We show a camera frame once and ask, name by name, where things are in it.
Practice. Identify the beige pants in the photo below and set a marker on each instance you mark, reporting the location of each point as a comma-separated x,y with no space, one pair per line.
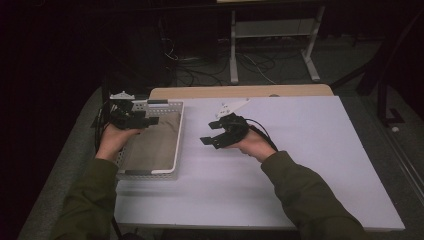
155,143

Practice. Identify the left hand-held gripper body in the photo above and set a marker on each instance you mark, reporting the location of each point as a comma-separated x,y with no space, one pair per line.
125,115

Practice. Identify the white perforated plastic basket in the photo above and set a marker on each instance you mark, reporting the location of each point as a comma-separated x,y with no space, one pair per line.
178,133

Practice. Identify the light wooden table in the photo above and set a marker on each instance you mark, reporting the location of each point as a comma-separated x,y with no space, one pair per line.
240,91

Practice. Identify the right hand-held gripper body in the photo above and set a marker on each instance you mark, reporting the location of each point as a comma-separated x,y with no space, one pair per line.
233,130

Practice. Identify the grey metal desk frame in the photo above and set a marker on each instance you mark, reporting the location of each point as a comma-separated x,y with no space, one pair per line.
233,50

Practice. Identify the person's right hand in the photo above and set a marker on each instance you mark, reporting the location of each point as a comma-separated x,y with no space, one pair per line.
256,146

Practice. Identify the small white round object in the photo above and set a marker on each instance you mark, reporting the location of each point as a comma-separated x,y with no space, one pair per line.
395,129

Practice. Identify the person's left hand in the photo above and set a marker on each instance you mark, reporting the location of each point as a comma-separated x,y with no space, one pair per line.
113,141

